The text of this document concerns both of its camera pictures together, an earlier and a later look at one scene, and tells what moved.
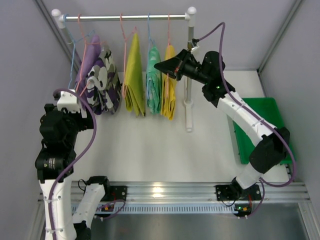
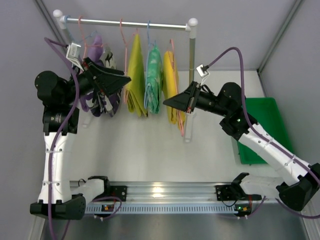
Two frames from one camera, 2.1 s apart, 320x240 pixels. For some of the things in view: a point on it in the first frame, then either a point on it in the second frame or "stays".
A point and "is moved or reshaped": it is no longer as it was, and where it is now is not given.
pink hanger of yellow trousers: x=168 y=40 → x=173 y=53
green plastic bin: x=268 y=108 stays
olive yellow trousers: x=133 y=84 stays
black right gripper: x=182 y=64 → x=192 y=97
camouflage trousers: x=103 y=84 stays
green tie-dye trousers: x=154 y=81 stays
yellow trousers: x=168 y=87 is moved or reshaped
